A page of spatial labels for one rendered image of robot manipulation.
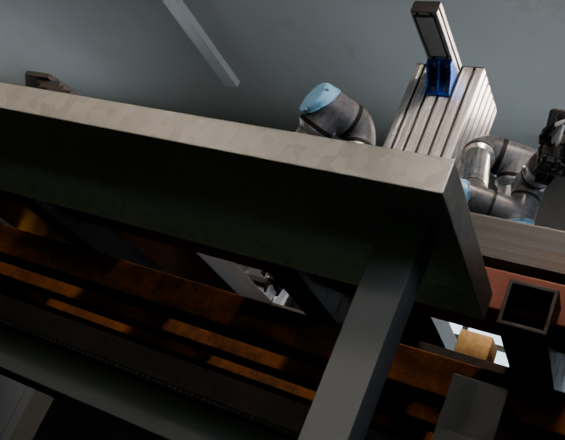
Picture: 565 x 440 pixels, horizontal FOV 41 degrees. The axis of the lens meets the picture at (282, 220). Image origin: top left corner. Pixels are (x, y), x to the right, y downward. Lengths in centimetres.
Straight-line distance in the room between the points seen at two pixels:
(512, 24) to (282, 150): 376
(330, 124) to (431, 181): 164
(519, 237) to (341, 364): 33
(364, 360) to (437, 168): 18
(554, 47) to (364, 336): 385
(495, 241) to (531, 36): 353
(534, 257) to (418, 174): 34
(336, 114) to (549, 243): 138
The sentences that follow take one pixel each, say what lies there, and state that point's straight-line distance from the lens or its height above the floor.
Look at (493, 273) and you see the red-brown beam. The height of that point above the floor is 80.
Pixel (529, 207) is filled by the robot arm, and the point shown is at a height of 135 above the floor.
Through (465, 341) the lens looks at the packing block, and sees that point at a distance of 116.
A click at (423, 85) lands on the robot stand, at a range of 269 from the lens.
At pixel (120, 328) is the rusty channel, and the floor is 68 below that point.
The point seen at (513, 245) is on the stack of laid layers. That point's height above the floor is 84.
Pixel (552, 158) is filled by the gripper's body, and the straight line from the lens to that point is 181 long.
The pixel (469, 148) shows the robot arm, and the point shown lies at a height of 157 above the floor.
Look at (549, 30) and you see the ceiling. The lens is 433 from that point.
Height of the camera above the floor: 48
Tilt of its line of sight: 19 degrees up
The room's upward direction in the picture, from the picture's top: 24 degrees clockwise
